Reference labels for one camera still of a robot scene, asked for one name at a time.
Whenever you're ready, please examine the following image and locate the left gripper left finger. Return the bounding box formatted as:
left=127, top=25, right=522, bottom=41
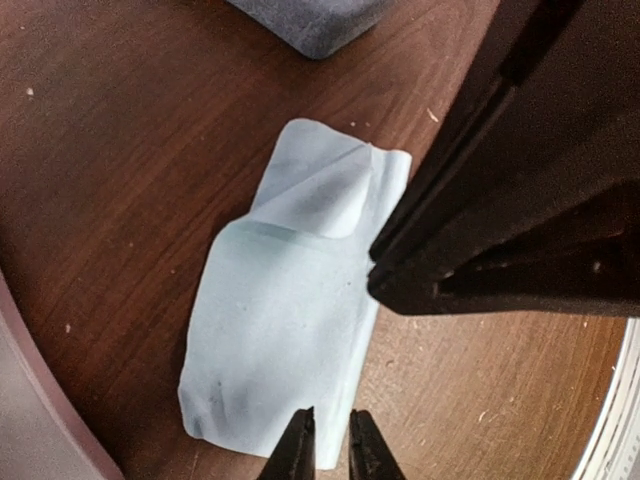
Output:
left=257, top=407, right=316, bottom=480

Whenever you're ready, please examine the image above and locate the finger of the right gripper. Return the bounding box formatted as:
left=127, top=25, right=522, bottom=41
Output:
left=367, top=180, right=639, bottom=317
left=370, top=1, right=639, bottom=263

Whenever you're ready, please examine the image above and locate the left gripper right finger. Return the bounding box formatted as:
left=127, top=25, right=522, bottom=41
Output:
left=348, top=410, right=395, bottom=479

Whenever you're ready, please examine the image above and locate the light blue cloth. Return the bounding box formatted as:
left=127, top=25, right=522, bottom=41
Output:
left=178, top=119, right=412, bottom=470

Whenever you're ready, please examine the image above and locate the grey-blue glasses case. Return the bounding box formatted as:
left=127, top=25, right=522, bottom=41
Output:
left=230, top=0, right=393, bottom=60

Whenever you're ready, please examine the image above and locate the pink glasses case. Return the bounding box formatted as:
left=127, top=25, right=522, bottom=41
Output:
left=1, top=280, right=124, bottom=479

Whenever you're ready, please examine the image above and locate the aluminium front rail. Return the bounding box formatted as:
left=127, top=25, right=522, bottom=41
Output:
left=572, top=317, right=639, bottom=480

